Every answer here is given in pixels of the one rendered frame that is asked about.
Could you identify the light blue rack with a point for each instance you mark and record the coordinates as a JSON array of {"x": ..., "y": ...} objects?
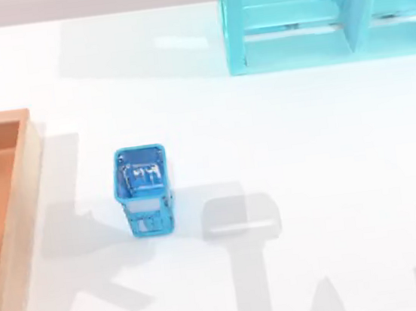
[{"x": 289, "y": 12}]

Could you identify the blue mesh basket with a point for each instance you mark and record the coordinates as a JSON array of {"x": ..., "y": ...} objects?
[{"x": 140, "y": 179}]

